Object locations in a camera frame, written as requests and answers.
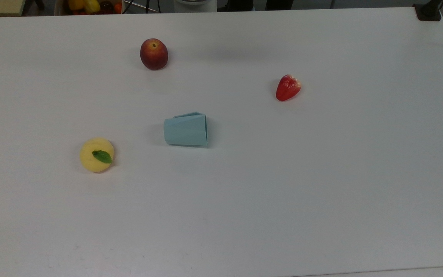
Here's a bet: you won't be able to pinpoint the red toy strawberry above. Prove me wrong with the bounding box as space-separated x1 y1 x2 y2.
275 74 302 102

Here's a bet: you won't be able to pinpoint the yellow toy pepper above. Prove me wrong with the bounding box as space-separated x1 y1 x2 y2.
68 0 101 14

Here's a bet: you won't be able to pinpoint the metal tripod legs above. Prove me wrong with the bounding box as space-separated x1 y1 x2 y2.
123 0 161 14

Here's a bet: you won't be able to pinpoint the light blue mug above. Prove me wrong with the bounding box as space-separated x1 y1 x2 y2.
163 112 209 147

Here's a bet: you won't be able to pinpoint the black table clamp mount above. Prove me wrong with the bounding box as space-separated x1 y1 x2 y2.
413 0 443 22

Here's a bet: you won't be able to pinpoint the red apple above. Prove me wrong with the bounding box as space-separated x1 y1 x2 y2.
140 38 169 71

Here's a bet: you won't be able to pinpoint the white box of toy fruit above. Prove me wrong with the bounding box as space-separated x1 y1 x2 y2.
54 0 124 16

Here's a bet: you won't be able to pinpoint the yellow fruit with green leaf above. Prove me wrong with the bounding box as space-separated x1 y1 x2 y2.
80 138 115 173

